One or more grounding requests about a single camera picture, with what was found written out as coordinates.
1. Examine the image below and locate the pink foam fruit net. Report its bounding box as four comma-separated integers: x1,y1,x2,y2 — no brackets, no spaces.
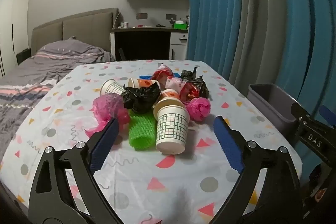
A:
187,97,211,123

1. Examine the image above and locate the pink and white plastic bag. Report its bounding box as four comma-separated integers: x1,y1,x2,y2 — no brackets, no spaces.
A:
165,76,185,91

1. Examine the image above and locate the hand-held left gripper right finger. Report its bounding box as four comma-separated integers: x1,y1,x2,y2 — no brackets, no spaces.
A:
210,116,305,224

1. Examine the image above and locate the red and white plastic bag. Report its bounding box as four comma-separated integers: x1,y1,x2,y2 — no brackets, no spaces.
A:
153,65,174,83

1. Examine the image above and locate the red crumpled wrapper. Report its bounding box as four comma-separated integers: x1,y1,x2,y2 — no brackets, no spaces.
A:
181,82,201,103

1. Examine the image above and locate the dark nightstand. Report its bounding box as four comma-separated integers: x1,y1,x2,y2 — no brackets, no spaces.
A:
16,48,32,66

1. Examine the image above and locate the green foam fruit net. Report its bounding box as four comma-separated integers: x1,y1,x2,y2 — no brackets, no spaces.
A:
128,111,158,151

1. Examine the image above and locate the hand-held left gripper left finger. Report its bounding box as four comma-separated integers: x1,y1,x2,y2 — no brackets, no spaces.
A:
28,117,124,224

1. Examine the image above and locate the blue and grey curtain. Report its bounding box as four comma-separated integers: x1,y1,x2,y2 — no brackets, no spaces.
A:
186,0,336,135

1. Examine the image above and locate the grey padded headboard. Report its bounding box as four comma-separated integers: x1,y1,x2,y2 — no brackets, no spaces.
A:
31,8,119,56

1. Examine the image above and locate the white grid paper cup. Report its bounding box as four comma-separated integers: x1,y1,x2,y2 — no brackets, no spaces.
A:
156,105,190,155
100,79,124,96

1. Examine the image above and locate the white cup with orange print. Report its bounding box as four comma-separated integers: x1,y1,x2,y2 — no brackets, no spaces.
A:
128,77,158,90

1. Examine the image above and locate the grey plastic bin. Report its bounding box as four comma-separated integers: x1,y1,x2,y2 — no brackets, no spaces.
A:
248,83,302,135

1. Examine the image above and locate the white drawer unit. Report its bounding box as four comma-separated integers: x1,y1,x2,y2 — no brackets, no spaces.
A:
170,32,189,60

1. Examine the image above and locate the dark wooden desk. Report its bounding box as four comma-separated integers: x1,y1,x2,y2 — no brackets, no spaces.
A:
110,26,189,62

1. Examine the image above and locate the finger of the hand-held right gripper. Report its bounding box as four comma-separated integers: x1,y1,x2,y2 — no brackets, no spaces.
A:
320,105,336,128
291,103,336,135

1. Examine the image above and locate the orange paper noodle cup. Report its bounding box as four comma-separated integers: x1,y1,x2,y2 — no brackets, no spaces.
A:
154,89,186,119

